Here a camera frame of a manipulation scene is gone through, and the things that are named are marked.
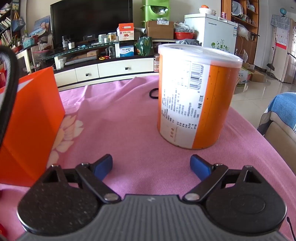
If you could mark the wooden shelf unit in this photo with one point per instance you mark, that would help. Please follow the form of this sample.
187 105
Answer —
249 20

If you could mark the green plastic bag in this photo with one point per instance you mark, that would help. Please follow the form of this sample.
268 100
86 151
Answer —
144 46

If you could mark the brown cardboard box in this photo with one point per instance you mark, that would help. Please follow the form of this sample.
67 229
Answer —
158 31

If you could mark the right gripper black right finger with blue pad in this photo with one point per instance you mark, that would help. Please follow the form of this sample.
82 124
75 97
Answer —
239 201

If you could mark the blue globe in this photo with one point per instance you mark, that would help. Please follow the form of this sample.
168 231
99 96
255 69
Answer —
283 12

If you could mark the white bowl with orange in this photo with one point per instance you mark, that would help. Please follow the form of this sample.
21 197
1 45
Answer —
204 9

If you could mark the blue white box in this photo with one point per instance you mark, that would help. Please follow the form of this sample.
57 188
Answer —
123 51

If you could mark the blue striped bed cover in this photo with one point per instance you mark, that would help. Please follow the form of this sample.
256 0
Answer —
281 110

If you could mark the pink floral tablecloth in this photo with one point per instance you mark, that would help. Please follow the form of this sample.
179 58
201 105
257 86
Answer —
119 118

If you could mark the white TV cabinet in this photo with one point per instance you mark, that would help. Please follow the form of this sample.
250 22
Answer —
103 71

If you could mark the red basin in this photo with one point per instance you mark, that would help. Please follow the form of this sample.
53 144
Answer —
183 35

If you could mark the black flat screen television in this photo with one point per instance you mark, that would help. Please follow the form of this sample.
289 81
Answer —
79 19

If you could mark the orange white canister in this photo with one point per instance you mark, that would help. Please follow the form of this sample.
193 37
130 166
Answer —
196 85

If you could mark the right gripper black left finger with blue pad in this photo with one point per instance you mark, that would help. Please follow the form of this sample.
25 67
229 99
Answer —
63 201

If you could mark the orange cardboard box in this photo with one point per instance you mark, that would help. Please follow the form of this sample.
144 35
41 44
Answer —
35 121

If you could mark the black bookshelf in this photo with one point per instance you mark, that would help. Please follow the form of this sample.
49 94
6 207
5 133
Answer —
10 10

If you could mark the orange white medicine box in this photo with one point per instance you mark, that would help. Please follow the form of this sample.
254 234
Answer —
125 31

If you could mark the green stacking bins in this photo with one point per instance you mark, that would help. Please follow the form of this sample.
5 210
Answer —
154 10

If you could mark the white mini fridge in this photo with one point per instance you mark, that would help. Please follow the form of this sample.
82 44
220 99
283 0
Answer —
213 31

